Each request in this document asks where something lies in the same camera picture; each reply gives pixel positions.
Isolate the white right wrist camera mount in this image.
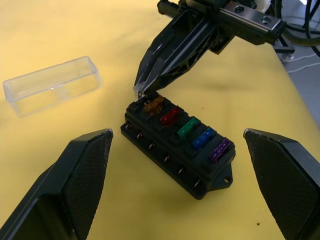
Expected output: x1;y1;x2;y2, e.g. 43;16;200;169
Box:
257;0;273;12

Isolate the thin white cable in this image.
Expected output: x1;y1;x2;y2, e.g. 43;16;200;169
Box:
286;51;320;74

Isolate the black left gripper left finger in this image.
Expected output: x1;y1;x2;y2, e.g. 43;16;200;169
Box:
0;128;115;240

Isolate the clear plastic fuse box cover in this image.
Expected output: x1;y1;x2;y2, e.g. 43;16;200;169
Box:
2;55;104;119

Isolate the red blade fuse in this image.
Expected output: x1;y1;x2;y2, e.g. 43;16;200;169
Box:
159;105;182;126

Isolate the black fuse box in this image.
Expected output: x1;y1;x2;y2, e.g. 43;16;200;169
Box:
119;91;237;201

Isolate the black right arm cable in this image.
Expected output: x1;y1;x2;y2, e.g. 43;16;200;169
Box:
271;0;320;56

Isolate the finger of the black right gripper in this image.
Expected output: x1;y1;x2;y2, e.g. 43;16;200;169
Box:
134;11;209;86
144;19;221;90

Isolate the clear blade fuse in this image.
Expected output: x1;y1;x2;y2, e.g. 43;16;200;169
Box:
132;83;149;102

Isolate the yellow foam mat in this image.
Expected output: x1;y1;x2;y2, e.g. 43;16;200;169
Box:
0;0;320;240

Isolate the green blade fuse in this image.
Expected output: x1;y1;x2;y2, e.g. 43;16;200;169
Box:
177;117;200;139

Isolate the amber blade fuse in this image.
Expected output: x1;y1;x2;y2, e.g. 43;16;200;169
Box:
144;96;165;117

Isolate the purple blade fuse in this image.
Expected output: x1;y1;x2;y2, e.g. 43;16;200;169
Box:
209;139;231;164

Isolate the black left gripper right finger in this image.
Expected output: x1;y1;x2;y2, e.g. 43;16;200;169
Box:
242;128;320;240

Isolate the blue blade fuse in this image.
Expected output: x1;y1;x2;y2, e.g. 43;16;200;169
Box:
191;127;217;151

